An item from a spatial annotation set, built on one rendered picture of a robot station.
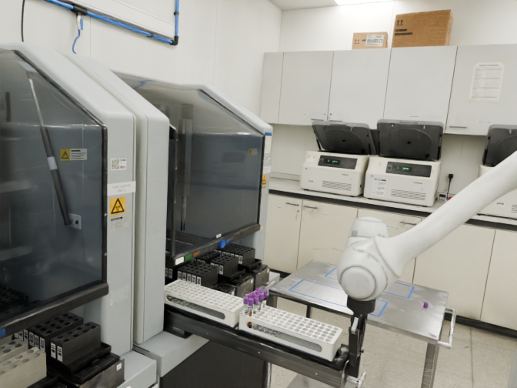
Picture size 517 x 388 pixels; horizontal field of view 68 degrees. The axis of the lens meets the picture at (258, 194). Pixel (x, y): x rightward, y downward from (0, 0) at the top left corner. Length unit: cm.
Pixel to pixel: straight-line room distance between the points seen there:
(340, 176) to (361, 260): 262
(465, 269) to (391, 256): 258
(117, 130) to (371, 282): 72
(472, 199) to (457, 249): 243
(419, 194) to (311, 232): 99
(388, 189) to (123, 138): 260
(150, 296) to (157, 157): 43
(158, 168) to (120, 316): 44
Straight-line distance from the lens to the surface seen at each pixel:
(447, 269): 343
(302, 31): 438
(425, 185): 333
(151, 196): 118
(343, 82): 376
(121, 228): 112
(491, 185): 100
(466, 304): 352
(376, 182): 337
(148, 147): 115
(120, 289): 118
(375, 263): 84
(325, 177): 348
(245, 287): 161
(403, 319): 146
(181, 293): 135
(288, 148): 428
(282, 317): 122
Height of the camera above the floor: 142
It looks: 9 degrees down
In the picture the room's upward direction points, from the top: 4 degrees clockwise
